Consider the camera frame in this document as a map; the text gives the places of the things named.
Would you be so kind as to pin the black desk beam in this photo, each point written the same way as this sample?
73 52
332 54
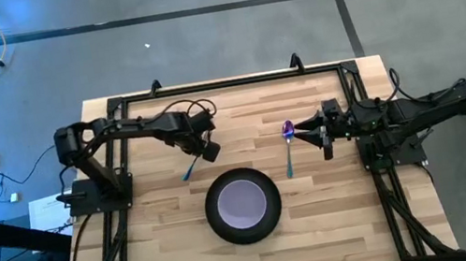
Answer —
18 235

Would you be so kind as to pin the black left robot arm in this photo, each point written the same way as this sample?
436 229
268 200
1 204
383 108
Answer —
142 126

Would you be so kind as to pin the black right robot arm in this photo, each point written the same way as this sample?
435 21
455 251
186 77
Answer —
424 110

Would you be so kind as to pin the small white scrap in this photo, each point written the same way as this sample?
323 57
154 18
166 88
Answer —
147 45

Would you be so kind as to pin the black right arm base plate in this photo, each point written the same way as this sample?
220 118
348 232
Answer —
408 157

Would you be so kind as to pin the small white adapter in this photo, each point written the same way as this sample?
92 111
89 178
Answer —
14 197

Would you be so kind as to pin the black round plate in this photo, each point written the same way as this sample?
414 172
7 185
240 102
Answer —
249 237

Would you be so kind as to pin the white paper sheet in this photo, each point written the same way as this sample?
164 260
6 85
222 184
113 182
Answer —
46 218

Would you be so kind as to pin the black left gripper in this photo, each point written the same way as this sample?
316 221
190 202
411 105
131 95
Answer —
200 131

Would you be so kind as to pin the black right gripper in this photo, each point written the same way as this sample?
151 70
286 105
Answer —
339 127

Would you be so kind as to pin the lavender bowl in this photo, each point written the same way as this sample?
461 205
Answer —
242 204

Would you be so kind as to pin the black table clamp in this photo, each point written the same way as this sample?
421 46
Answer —
155 85
296 62

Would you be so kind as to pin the iridescent spoon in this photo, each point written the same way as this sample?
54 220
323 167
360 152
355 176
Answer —
287 130

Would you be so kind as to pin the iridescent fork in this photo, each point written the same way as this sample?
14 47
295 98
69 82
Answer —
188 173

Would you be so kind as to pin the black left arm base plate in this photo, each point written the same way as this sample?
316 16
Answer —
125 193

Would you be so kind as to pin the black aluminium table frame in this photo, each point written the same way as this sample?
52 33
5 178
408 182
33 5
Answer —
230 83

